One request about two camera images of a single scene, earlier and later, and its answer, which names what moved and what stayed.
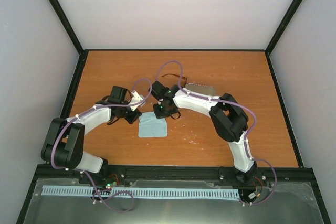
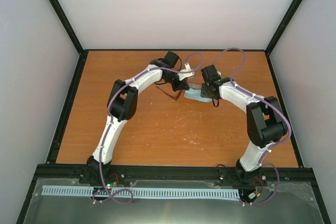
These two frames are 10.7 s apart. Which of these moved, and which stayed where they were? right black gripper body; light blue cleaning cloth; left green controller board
Moved: light blue cleaning cloth; right black gripper body
Stayed: left green controller board
